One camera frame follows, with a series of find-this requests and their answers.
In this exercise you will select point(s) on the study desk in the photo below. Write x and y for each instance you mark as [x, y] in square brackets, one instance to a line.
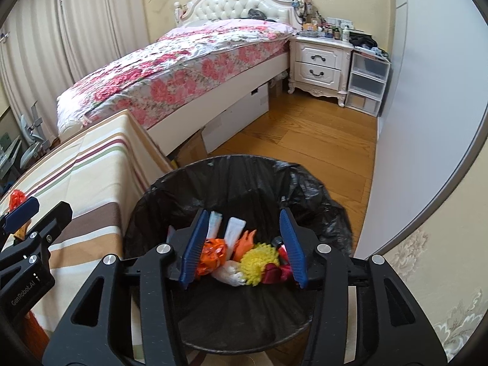
[9, 156]

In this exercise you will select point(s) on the orange printed foil wrapper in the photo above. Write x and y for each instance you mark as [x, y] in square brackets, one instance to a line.
[211, 255]

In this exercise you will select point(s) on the orange plastic bag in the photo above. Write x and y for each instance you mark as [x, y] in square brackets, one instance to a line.
[17, 198]

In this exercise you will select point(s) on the striped blanket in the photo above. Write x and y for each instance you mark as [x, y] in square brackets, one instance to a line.
[95, 167]

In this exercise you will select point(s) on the white nightstand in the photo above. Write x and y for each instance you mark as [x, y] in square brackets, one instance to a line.
[318, 64]

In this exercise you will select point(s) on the grey desk chair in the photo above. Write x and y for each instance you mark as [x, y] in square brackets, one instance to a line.
[34, 141]

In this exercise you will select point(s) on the teal white powder sachet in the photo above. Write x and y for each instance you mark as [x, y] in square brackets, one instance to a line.
[234, 230]

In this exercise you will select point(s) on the black trash bin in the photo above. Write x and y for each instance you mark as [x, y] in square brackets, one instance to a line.
[133, 244]

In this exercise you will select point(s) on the white storage box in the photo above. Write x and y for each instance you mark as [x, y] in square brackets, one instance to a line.
[236, 118]

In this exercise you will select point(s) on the clear plastic drawer unit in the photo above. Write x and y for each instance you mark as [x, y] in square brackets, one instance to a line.
[366, 80]

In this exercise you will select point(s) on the small red bottle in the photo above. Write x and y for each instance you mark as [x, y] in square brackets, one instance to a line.
[284, 255]

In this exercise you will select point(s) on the dark cloth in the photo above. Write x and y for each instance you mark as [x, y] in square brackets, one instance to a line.
[255, 13]

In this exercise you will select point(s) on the white tufted bed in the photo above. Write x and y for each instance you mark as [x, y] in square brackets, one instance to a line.
[232, 3]

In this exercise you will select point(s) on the blue white torn sachet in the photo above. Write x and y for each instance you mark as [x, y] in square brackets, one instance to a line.
[213, 225]

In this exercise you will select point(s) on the orange object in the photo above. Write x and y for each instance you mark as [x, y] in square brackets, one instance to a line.
[36, 329]

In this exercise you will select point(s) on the group of small bottles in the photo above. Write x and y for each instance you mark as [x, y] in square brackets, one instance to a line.
[328, 28]

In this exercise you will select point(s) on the beige curtain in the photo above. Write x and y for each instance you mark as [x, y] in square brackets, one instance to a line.
[76, 38]

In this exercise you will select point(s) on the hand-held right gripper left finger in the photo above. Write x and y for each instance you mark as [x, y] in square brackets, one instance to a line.
[194, 251]

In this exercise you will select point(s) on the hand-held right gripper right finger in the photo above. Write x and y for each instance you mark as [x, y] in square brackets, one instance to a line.
[291, 247]

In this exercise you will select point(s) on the floral quilt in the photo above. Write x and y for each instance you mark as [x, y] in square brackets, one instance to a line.
[171, 72]

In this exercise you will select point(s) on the cardboard box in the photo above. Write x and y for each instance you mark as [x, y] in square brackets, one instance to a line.
[190, 150]

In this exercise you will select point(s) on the plain orange wrapper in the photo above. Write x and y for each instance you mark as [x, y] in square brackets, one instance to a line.
[244, 246]

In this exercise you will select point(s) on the white wardrobe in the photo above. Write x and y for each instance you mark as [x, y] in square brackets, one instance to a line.
[419, 103]

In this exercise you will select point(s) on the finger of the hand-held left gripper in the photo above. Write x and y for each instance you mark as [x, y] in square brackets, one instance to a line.
[53, 219]
[23, 211]

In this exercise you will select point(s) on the yellow frilly scrunchie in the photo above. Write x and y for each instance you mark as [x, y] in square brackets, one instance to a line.
[261, 261]

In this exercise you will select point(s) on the white plastic bag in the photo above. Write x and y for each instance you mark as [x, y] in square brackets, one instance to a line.
[228, 272]

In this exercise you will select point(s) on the black clothing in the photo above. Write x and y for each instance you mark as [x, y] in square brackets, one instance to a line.
[362, 41]

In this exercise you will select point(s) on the dark red scrunchie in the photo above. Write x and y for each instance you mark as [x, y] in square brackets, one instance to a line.
[272, 273]

